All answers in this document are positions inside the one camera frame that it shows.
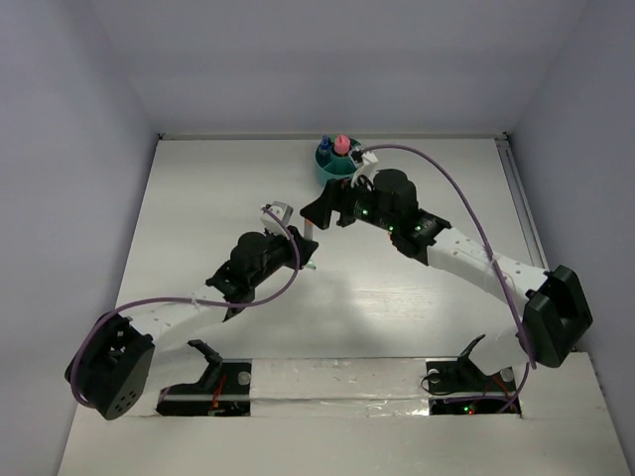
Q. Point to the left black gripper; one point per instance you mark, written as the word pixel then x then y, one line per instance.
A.
pixel 286 241

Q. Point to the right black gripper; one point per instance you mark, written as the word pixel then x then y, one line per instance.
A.
pixel 337 195

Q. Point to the orange tip clear highlighter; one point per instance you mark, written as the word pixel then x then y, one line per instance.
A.
pixel 308 231

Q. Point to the blue cap white pen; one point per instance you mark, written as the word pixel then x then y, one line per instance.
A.
pixel 324 146

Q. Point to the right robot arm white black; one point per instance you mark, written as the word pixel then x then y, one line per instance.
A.
pixel 504 279

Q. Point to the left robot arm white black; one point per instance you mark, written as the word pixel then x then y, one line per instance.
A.
pixel 127 351

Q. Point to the teal round organizer container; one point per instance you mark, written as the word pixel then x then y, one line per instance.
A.
pixel 333 166

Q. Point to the pink topped centre tube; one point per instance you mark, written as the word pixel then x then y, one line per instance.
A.
pixel 341 145

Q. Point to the foil covered front board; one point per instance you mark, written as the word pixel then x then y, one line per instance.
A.
pixel 363 387

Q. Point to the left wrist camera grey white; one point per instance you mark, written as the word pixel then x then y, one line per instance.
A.
pixel 276 217

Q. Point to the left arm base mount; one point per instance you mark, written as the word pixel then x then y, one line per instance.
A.
pixel 222 390

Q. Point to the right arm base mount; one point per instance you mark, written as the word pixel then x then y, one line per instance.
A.
pixel 457 387

